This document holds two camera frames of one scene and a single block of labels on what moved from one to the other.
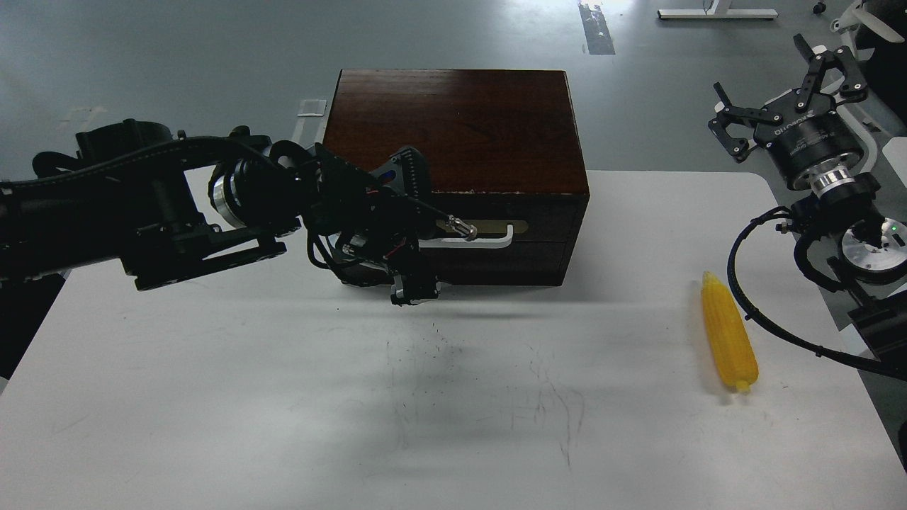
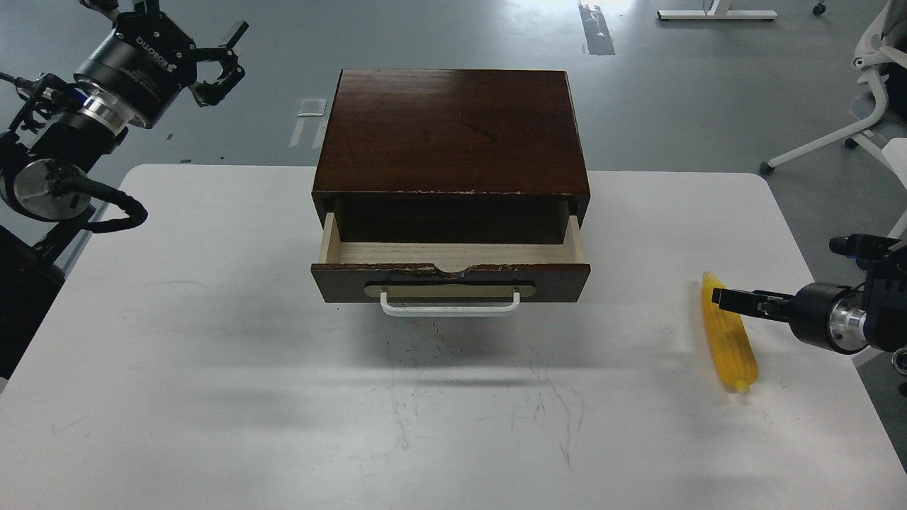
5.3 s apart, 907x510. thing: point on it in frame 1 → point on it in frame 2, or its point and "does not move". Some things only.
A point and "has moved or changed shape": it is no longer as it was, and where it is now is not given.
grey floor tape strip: x=597 y=32 does not move
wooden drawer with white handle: x=511 y=238 has moved or changed shape
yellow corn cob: x=729 y=338 does not move
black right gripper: x=799 y=141 → x=831 y=316
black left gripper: x=360 y=220 → x=144 y=64
